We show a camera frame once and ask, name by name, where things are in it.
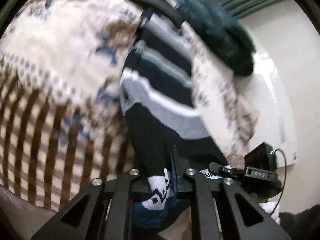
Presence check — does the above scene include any dark teal fleece garment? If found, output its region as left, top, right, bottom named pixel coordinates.
left=176, top=0, right=256, bottom=76

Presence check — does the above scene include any black folded garment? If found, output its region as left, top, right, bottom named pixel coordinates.
left=128, top=0, right=187, bottom=28

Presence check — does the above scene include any navy white patterned knit sweater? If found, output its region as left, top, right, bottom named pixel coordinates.
left=120, top=9, right=228, bottom=232

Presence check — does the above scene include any black cable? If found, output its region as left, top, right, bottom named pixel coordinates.
left=268, top=148, right=288, bottom=217

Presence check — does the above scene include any floral cream bed quilt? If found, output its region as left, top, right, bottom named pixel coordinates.
left=1, top=0, right=257, bottom=211

